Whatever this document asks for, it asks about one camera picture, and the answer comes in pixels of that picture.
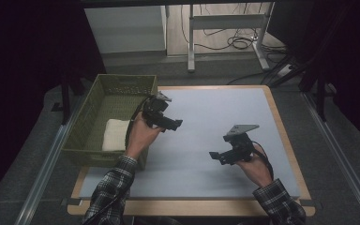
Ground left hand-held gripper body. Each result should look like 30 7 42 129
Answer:
142 90 173 129

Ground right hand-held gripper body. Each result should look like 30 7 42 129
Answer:
218 124 261 164

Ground cream towel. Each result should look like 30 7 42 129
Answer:
101 118 132 153

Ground green woven basket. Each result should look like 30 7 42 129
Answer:
61 73 159 172

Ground person's left hand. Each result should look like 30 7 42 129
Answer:
124 112 166 161

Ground person's right hand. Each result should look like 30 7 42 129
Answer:
234 152 275 189

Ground pale grey table mat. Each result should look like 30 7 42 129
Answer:
79 87 302 201

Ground white power strip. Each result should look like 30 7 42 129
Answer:
276 63 293 78

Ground white cabinet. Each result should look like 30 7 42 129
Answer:
83 5 168 54

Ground black tape strip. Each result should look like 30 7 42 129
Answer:
299 199 323 209
60 197 83 207

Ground dark tripod stand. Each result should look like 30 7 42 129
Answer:
267 46 339 124

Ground dark curtain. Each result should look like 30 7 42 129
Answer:
265 0 360 153
0 0 108 209

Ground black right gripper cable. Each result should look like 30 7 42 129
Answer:
250 140 276 183

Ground metal floor rail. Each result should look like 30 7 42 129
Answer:
301 91 360 225
13 95 87 225

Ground black floor cables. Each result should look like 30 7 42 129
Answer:
180 3 290 86

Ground white desk frame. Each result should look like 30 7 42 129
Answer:
187 1 277 74

